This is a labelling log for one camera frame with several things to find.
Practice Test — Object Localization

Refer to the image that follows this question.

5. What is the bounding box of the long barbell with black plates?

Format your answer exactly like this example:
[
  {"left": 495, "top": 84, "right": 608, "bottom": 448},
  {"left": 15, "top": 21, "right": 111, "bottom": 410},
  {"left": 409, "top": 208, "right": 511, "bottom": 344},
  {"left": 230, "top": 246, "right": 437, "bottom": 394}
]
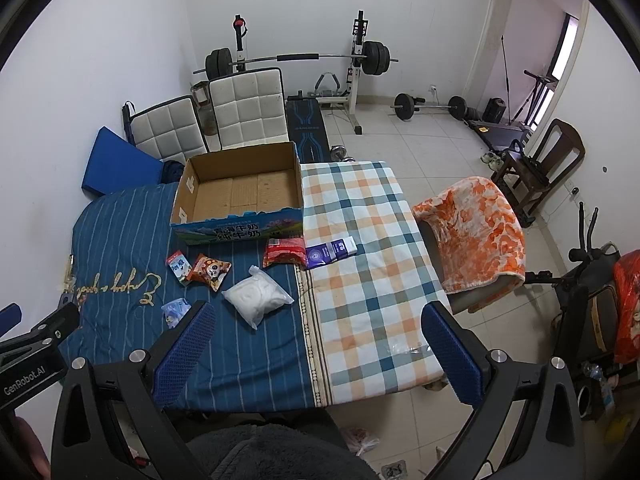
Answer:
[{"left": 192, "top": 40, "right": 400, "bottom": 78}]

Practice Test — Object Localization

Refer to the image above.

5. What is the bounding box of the white plastic bag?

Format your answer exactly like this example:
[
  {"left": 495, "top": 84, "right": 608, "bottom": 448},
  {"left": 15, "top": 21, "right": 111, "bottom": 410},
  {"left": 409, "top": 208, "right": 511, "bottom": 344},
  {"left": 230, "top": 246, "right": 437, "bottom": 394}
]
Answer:
[{"left": 221, "top": 265, "right": 295, "bottom": 331}]

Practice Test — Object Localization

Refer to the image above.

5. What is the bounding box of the white barbell stand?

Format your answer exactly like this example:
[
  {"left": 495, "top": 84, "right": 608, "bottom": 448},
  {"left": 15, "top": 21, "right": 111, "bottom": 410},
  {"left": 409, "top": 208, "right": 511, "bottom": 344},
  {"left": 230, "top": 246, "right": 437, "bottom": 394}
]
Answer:
[{"left": 347, "top": 10, "right": 371, "bottom": 136}]

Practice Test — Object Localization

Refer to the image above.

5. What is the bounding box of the crumpled plastic bag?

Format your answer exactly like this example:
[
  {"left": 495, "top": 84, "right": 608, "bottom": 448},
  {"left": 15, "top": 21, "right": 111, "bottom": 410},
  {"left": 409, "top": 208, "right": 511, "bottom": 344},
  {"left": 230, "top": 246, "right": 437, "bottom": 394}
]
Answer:
[{"left": 345, "top": 427, "right": 381, "bottom": 456}]

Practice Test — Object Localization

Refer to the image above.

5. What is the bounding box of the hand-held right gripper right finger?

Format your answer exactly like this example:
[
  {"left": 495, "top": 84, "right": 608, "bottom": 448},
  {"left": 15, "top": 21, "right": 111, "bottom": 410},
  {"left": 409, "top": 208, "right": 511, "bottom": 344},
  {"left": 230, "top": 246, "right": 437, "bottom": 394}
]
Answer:
[{"left": 421, "top": 301, "right": 586, "bottom": 480}]

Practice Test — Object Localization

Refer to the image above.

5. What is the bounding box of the small clear blue packet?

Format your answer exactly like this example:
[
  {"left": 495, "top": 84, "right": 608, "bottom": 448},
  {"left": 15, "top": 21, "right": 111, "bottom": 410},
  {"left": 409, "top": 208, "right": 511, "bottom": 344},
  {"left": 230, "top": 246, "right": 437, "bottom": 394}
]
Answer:
[{"left": 161, "top": 298, "right": 192, "bottom": 331}]

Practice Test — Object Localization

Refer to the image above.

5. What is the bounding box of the printed cardboard box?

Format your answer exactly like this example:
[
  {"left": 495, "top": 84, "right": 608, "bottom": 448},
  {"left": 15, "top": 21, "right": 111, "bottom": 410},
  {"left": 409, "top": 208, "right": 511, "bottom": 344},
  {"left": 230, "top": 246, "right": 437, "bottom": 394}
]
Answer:
[{"left": 169, "top": 141, "right": 305, "bottom": 246}]

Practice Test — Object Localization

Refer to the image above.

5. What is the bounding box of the short barbell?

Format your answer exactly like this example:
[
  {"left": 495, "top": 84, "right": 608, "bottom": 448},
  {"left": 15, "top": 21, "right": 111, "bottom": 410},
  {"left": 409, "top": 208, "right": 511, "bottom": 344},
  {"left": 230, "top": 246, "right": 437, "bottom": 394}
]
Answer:
[{"left": 390, "top": 92, "right": 468, "bottom": 122}]

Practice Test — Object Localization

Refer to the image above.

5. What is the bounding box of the dark fleece clothing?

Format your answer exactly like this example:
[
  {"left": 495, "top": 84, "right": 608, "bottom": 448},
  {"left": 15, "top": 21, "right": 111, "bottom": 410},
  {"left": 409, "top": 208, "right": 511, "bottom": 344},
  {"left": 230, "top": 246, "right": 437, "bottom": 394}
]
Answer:
[{"left": 187, "top": 422, "right": 381, "bottom": 480}]

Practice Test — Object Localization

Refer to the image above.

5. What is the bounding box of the small blue and white packet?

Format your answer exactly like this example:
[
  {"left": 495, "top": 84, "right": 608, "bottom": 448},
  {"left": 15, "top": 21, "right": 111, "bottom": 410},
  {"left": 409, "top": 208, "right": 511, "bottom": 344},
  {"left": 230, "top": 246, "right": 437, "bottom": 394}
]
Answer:
[{"left": 166, "top": 252, "right": 192, "bottom": 286}]

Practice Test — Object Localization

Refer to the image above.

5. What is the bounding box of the red snack packet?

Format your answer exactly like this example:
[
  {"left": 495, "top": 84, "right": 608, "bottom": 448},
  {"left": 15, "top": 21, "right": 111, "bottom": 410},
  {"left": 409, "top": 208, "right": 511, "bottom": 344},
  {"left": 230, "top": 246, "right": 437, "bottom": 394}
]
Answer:
[{"left": 262, "top": 238, "right": 307, "bottom": 268}]

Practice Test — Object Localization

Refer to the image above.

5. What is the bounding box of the treadmill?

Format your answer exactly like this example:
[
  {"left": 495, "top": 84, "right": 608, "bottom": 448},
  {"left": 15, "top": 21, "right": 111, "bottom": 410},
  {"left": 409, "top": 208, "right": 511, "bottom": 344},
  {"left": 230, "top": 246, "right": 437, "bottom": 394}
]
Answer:
[{"left": 467, "top": 70, "right": 558, "bottom": 153}]

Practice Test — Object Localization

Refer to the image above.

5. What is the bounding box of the blue foam mat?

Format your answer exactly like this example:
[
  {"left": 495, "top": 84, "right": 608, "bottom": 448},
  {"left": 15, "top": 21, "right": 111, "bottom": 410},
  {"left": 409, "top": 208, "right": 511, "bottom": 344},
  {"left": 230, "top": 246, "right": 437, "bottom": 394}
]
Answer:
[{"left": 82, "top": 126, "right": 163, "bottom": 196}]

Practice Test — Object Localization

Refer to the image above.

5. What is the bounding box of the barbell stand with red knob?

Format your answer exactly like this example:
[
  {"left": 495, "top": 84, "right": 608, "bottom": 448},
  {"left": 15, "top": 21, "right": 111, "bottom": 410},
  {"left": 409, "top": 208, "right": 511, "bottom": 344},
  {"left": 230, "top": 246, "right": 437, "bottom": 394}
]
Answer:
[{"left": 231, "top": 15, "right": 249, "bottom": 73}]

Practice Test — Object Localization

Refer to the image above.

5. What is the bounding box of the grey cable handle attachment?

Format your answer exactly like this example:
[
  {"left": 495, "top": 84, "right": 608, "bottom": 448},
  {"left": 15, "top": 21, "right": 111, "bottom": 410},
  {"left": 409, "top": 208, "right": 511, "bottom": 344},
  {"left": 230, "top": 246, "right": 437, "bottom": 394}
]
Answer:
[{"left": 314, "top": 72, "right": 342, "bottom": 96}]

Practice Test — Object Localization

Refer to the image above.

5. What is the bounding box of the plaid bedsheet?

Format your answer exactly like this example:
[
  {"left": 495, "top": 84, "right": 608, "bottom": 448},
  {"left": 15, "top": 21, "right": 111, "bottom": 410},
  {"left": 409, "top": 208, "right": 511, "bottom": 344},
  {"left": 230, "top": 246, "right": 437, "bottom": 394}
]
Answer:
[{"left": 299, "top": 161, "right": 448, "bottom": 403}]

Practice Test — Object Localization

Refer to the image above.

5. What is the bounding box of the clear plastic wrapper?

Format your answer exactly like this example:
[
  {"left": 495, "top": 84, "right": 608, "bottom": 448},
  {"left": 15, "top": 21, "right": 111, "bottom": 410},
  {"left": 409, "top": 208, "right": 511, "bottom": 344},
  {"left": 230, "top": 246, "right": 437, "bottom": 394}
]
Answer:
[{"left": 385, "top": 340, "right": 431, "bottom": 358}]

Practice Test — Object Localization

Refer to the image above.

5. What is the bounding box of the panda print snack packet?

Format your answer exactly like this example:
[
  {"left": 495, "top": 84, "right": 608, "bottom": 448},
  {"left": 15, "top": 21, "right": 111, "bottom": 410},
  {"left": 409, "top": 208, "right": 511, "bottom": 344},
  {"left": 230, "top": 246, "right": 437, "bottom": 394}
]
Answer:
[{"left": 186, "top": 254, "right": 232, "bottom": 292}]

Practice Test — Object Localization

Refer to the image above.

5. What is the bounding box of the purple and white tissue pack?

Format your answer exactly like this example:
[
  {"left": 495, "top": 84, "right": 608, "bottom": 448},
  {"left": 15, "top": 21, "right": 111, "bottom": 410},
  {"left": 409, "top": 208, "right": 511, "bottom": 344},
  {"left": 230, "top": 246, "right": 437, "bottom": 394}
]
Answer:
[{"left": 304, "top": 237, "right": 358, "bottom": 272}]

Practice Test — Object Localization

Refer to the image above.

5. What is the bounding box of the black heater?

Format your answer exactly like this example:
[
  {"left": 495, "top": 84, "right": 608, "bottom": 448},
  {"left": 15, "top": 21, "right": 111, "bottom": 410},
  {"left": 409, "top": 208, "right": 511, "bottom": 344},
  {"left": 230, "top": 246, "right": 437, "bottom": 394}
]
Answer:
[{"left": 482, "top": 97, "right": 507, "bottom": 123}]

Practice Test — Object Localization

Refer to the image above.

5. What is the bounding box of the large white padded chair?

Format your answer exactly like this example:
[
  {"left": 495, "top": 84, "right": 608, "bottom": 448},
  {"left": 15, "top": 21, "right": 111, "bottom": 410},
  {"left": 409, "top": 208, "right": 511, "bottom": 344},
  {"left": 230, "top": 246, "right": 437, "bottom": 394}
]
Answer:
[{"left": 207, "top": 66, "right": 291, "bottom": 151}]

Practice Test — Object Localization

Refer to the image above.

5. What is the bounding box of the thin black pole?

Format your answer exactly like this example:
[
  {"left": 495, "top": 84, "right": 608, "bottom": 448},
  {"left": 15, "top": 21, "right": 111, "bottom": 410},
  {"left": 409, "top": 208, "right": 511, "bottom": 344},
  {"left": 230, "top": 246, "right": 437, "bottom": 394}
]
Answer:
[{"left": 500, "top": 35, "right": 512, "bottom": 126}]

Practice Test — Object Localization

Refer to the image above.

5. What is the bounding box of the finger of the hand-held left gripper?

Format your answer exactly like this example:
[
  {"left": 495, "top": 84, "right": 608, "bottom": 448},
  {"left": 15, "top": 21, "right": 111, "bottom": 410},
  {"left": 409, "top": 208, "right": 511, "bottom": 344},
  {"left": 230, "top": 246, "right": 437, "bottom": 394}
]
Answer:
[
  {"left": 0, "top": 302, "right": 82, "bottom": 356},
  {"left": 0, "top": 305, "right": 24, "bottom": 334}
]

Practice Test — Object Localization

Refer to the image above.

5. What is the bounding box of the blue striped bedsheet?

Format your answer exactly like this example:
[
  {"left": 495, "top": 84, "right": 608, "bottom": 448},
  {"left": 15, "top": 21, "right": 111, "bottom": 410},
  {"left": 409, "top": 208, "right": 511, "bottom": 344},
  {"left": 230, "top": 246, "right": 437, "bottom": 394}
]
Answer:
[{"left": 59, "top": 182, "right": 333, "bottom": 413}]

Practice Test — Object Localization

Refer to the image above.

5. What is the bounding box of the dark wooden chair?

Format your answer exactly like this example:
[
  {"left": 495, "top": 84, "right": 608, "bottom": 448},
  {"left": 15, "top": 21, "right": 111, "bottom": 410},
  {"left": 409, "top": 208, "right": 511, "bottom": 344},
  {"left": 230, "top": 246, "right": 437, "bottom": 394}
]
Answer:
[{"left": 490, "top": 119, "right": 586, "bottom": 228}]

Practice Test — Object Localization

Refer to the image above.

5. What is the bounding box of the grey chair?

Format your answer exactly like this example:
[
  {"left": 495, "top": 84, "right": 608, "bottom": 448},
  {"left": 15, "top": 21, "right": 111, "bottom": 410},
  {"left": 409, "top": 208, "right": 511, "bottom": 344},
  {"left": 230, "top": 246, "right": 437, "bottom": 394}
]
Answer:
[{"left": 417, "top": 220, "right": 526, "bottom": 316}]

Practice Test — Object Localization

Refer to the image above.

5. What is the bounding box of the black and blue weight bench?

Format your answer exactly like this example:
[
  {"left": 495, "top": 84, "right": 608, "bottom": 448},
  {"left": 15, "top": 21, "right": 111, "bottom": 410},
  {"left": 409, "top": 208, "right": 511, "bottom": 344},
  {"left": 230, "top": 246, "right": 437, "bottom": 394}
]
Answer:
[{"left": 285, "top": 91, "right": 333, "bottom": 165}]

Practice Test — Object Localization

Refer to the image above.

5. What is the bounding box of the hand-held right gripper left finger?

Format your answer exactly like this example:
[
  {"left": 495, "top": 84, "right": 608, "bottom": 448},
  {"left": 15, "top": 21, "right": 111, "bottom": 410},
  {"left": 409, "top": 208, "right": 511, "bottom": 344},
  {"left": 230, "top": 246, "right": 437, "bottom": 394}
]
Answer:
[{"left": 50, "top": 300, "right": 218, "bottom": 480}]

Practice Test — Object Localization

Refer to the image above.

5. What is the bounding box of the small white padded chair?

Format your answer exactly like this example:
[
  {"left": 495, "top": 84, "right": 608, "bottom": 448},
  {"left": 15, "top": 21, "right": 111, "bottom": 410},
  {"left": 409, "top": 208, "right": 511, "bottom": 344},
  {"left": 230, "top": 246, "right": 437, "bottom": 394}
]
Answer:
[{"left": 131, "top": 95, "right": 210, "bottom": 163}]

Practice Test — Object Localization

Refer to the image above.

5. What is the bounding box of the red plastic bag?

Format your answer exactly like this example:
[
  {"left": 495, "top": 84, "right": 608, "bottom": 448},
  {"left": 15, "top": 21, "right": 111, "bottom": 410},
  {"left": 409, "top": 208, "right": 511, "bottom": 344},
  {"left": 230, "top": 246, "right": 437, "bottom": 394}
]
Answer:
[{"left": 612, "top": 252, "right": 640, "bottom": 366}]

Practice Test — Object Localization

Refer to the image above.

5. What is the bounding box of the black exercise bike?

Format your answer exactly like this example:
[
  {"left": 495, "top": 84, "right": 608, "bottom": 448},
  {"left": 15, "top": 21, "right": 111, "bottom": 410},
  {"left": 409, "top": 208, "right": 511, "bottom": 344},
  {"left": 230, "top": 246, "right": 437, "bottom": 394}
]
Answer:
[{"left": 522, "top": 200, "right": 640, "bottom": 421}]

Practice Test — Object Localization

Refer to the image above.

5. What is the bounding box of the person's left hand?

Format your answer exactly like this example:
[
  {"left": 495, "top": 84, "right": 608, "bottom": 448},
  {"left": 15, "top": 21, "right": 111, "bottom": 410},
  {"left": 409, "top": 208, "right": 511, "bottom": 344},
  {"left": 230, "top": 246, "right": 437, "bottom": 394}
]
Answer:
[{"left": 0, "top": 412, "right": 52, "bottom": 480}]

